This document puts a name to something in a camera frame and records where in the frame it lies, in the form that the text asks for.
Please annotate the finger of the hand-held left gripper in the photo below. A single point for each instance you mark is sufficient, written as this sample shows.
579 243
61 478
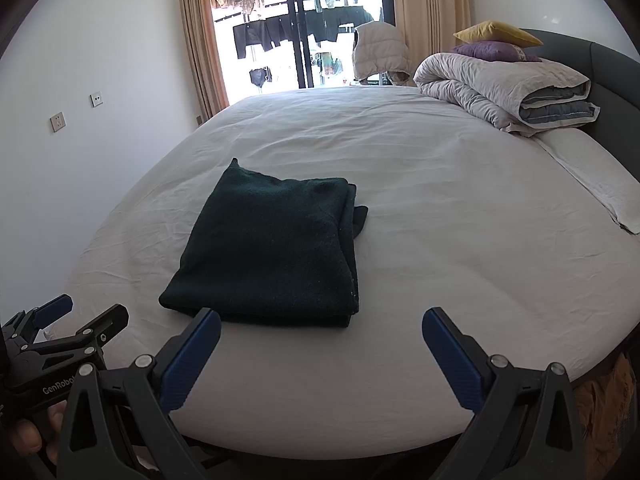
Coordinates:
107 325
52 307

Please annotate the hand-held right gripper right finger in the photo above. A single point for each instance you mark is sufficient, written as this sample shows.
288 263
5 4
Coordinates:
450 360

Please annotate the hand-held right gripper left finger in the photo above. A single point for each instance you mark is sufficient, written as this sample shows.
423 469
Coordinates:
192 360

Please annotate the dark green sweater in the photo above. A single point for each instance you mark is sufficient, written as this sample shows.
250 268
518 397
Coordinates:
265 250

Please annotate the row of hanging clothes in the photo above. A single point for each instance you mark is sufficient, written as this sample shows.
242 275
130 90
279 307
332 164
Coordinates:
255 35

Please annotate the person's left hand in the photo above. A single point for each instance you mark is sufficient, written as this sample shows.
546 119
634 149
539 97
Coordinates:
25 437

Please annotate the round white bed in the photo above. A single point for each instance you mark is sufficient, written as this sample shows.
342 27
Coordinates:
450 235

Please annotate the orange printed bag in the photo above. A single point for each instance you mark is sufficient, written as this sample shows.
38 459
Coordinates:
605 400

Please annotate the flat white pillow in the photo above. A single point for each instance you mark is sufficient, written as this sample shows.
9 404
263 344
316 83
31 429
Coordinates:
595 170

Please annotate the folded grey quilt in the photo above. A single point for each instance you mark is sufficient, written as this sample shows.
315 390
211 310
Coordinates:
475 80

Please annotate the purple pillow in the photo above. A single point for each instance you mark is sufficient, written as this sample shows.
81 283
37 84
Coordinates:
490 51

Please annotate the grey padded headboard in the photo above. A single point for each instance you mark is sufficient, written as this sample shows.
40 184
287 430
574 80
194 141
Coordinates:
615 90

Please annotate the beige puffer vest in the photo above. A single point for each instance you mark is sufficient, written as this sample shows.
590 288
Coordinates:
380 50

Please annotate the yellow pillow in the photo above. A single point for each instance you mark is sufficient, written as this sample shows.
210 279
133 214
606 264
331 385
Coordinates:
495 31

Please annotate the five-pin wall socket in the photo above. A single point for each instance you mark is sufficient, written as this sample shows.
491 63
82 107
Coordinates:
57 122

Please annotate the two-pin wall socket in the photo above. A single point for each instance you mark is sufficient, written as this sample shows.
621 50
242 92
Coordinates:
96 99

